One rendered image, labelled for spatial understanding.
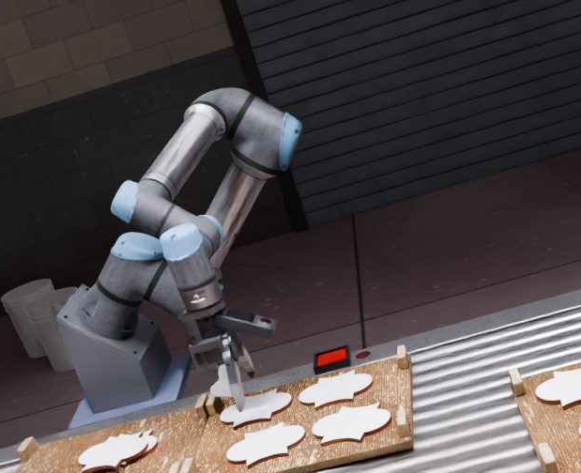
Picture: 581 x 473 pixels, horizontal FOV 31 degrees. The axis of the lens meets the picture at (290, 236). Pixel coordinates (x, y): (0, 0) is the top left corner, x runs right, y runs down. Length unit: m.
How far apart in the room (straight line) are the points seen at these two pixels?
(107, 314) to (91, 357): 0.10
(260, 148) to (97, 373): 0.65
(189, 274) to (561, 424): 0.71
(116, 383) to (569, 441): 1.18
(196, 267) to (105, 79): 4.84
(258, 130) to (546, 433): 0.96
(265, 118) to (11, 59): 4.65
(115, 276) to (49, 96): 4.45
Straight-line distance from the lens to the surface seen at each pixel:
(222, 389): 1.97
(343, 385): 2.01
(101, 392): 2.49
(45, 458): 2.23
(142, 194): 2.03
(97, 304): 2.45
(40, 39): 6.77
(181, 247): 1.91
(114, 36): 6.66
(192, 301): 1.94
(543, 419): 1.73
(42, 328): 5.66
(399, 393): 1.93
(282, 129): 2.27
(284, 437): 1.89
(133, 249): 2.38
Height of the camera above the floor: 1.76
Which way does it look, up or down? 15 degrees down
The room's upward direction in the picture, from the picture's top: 18 degrees counter-clockwise
